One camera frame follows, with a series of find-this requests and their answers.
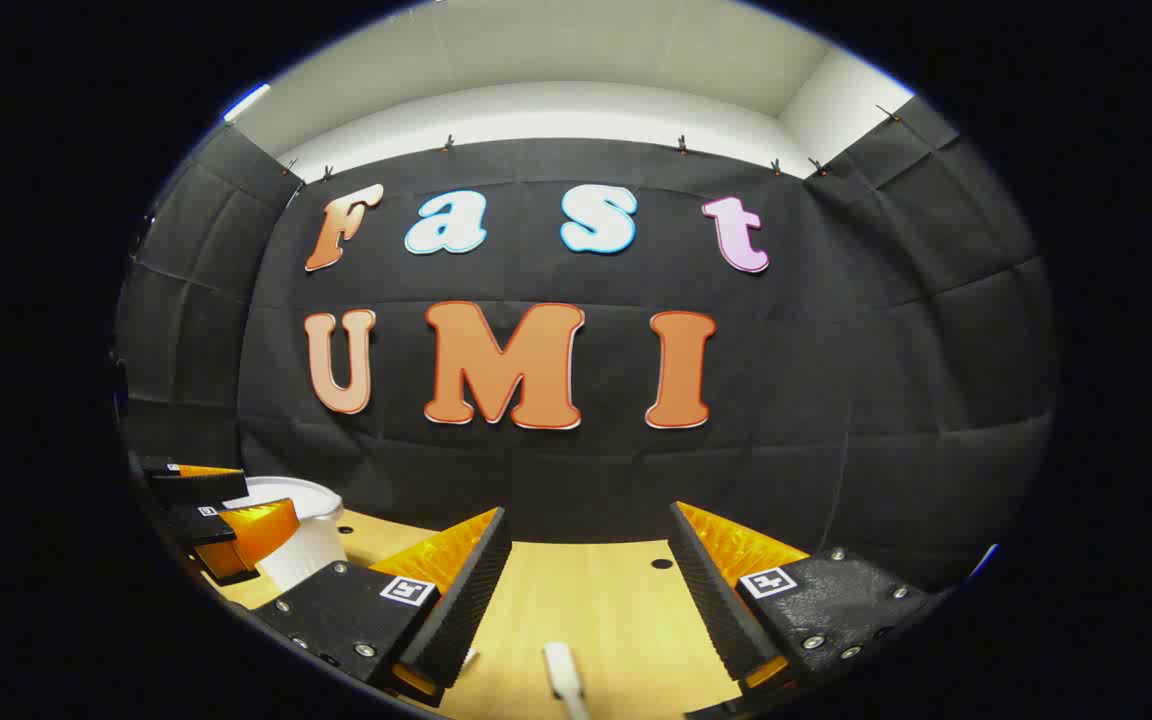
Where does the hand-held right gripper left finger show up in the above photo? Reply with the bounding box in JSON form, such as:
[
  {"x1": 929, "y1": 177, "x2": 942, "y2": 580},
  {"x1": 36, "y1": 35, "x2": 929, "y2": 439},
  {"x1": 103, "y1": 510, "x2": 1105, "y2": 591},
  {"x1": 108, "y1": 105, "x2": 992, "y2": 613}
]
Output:
[{"x1": 251, "y1": 505, "x2": 514, "y2": 706}]

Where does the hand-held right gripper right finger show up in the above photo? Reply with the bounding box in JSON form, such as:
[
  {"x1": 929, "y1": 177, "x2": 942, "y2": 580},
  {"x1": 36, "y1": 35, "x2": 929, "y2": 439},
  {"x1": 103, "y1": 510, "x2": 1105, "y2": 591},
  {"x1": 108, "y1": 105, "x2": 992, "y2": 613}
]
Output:
[{"x1": 669, "y1": 500, "x2": 937, "y2": 706}]

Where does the white ribbed garbage bin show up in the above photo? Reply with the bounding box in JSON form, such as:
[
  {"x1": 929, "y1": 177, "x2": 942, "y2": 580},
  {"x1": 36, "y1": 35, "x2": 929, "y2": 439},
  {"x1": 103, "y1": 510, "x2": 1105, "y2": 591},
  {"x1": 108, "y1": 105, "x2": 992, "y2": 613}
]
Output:
[{"x1": 226, "y1": 476, "x2": 349, "y2": 593}]

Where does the small grey broom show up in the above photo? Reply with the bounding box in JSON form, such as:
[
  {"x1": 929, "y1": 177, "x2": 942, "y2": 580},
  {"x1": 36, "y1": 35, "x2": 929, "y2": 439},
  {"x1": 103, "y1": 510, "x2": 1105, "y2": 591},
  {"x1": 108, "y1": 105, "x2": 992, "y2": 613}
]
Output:
[{"x1": 543, "y1": 643, "x2": 593, "y2": 720}]

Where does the wooden desktop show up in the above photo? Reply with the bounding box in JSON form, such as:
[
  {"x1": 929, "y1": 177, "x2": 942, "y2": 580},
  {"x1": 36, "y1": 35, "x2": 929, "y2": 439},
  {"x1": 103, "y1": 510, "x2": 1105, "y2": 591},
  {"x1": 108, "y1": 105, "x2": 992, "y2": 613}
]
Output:
[{"x1": 216, "y1": 510, "x2": 749, "y2": 720}]

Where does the ceiling light strip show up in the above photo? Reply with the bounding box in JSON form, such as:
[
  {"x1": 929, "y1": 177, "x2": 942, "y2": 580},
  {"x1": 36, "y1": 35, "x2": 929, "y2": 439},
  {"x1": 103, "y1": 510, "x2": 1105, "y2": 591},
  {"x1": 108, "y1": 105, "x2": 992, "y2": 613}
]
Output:
[{"x1": 223, "y1": 83, "x2": 272, "y2": 123}]

